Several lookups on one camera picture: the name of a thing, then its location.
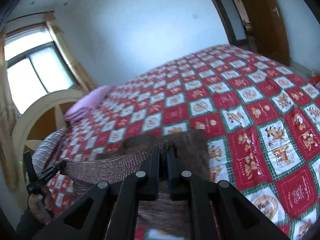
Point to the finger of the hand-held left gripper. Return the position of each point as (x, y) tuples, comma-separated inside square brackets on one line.
[(56, 165), (51, 173)]

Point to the window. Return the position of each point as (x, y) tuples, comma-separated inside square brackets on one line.
[(32, 65)]

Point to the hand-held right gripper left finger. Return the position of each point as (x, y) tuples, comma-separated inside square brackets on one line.
[(150, 172)]

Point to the striped pillow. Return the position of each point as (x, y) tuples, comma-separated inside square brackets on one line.
[(46, 147)]

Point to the cream and wood headboard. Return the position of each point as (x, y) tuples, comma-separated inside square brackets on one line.
[(47, 110)]

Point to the brown knit sweater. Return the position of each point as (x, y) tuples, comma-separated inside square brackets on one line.
[(115, 165)]

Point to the person's left forearm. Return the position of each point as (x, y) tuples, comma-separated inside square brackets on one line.
[(27, 226)]

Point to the brown wooden door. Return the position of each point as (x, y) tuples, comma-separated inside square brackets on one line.
[(267, 30)]

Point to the person's left hand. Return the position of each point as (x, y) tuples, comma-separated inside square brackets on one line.
[(42, 205)]

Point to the red checkered printed bedspread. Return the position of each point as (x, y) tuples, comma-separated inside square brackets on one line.
[(237, 110)]

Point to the dark wooden door frame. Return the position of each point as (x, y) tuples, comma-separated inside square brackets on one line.
[(225, 12)]

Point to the white wall switch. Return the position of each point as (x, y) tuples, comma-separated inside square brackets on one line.
[(195, 16)]

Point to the folded pink blanket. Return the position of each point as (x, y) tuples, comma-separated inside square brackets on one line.
[(87, 102)]

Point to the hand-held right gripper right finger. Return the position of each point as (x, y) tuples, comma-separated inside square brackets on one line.
[(170, 170)]

